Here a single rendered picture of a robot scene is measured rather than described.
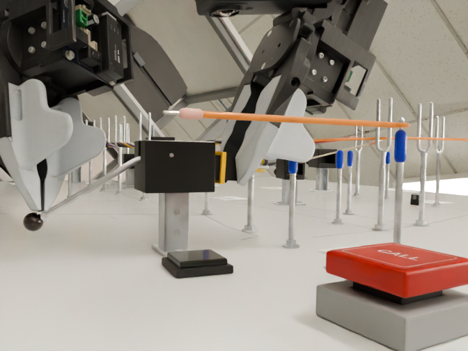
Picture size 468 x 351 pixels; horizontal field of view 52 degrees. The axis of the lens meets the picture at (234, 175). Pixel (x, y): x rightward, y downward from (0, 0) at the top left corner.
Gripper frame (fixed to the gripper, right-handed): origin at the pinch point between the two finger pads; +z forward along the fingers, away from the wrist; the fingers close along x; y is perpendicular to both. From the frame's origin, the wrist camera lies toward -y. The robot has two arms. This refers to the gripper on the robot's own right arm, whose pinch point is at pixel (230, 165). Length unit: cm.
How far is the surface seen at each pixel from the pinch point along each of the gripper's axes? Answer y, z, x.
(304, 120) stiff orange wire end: -2.0, -2.5, -13.3
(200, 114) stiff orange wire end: -8.1, 0.3, -14.0
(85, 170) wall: 75, 7, 751
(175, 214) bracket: -2.4, 5.6, 0.6
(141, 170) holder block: -6.9, 3.6, -0.7
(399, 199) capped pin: 7.2, -1.3, -12.5
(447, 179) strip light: 249, -94, 225
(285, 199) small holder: 21.5, -2.9, 27.6
